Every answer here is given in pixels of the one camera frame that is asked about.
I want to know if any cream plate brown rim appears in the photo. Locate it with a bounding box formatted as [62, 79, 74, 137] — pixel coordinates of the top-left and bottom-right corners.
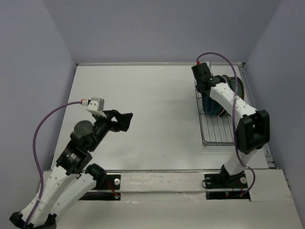
[221, 74, 234, 90]

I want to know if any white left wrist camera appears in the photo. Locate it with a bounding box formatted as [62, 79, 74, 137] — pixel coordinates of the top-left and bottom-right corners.
[81, 97, 106, 117]

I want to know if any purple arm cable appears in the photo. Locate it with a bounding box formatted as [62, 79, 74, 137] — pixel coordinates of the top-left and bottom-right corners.
[196, 52, 256, 191]
[22, 100, 84, 229]

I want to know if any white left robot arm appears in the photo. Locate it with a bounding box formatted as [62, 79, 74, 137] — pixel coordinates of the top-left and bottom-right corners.
[10, 110, 133, 229]

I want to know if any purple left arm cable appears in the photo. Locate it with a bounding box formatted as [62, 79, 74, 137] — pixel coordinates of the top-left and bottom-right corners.
[22, 100, 84, 229]

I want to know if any dark blue leaf plate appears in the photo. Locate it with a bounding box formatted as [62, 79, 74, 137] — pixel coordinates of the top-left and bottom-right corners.
[202, 94, 218, 116]

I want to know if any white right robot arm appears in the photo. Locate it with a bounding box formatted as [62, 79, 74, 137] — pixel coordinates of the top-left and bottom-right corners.
[192, 62, 270, 189]

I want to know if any dark teal blossom plate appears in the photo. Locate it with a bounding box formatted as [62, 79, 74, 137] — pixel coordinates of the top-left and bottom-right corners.
[237, 78, 245, 100]

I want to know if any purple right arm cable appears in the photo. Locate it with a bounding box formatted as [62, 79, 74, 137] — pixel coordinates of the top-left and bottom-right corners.
[196, 52, 256, 191]

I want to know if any black wire dish rack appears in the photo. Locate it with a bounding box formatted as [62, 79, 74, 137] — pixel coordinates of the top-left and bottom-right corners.
[195, 89, 234, 147]

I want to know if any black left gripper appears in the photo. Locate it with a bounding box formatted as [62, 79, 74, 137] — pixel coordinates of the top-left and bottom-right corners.
[89, 109, 134, 151]

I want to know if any teal scalloped plate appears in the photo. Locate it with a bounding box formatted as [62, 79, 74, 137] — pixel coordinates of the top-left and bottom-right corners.
[209, 100, 226, 117]

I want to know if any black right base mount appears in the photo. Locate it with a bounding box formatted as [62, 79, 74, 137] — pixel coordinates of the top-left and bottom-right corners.
[201, 172, 250, 200]

